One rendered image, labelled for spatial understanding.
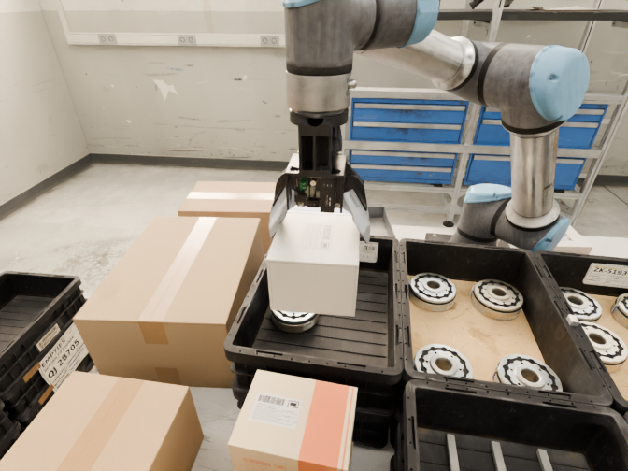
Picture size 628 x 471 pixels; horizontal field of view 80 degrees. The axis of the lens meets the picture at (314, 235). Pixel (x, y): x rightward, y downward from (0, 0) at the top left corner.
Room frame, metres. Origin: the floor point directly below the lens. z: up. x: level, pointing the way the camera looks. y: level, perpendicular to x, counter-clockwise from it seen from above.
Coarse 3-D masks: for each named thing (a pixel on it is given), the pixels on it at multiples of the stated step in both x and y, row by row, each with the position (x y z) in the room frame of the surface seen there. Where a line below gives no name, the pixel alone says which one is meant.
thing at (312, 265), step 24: (288, 216) 0.50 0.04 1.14; (312, 216) 0.50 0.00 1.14; (336, 216) 0.50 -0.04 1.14; (288, 240) 0.43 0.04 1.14; (312, 240) 0.43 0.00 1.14; (336, 240) 0.43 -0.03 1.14; (288, 264) 0.38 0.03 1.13; (312, 264) 0.38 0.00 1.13; (336, 264) 0.38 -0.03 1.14; (288, 288) 0.38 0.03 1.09; (312, 288) 0.38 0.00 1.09; (336, 288) 0.38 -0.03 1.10; (312, 312) 0.38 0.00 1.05; (336, 312) 0.38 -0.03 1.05
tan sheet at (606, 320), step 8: (592, 296) 0.65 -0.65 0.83; (600, 296) 0.65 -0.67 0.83; (608, 296) 0.65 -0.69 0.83; (600, 304) 0.63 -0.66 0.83; (608, 304) 0.63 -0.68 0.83; (608, 312) 0.60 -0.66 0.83; (600, 320) 0.58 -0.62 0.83; (608, 320) 0.58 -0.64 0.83; (608, 328) 0.55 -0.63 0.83; (616, 328) 0.55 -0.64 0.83; (624, 328) 0.55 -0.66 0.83; (624, 336) 0.53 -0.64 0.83; (624, 368) 0.45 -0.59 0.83; (616, 376) 0.44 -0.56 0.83; (624, 376) 0.44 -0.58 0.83; (616, 384) 0.42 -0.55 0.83; (624, 384) 0.42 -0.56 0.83; (624, 392) 0.40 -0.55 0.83
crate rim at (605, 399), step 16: (400, 240) 0.74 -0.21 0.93; (416, 240) 0.74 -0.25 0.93; (432, 240) 0.74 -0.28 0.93; (400, 256) 0.68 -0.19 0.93; (528, 256) 0.68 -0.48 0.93; (400, 272) 0.62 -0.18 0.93; (544, 288) 0.57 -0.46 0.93; (560, 304) 0.52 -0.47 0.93; (560, 320) 0.49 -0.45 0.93; (576, 336) 0.44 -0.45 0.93; (592, 368) 0.38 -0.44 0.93; (464, 384) 0.35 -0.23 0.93; (480, 384) 0.35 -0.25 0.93; (496, 384) 0.35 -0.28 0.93; (576, 400) 0.32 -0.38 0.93; (592, 400) 0.32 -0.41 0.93; (608, 400) 0.32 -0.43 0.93
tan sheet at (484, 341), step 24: (408, 288) 0.68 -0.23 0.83; (456, 288) 0.68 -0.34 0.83; (432, 312) 0.60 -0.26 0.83; (456, 312) 0.60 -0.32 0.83; (432, 336) 0.53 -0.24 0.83; (456, 336) 0.53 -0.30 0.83; (480, 336) 0.53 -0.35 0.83; (504, 336) 0.53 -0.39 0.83; (528, 336) 0.53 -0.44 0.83; (480, 360) 0.47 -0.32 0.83
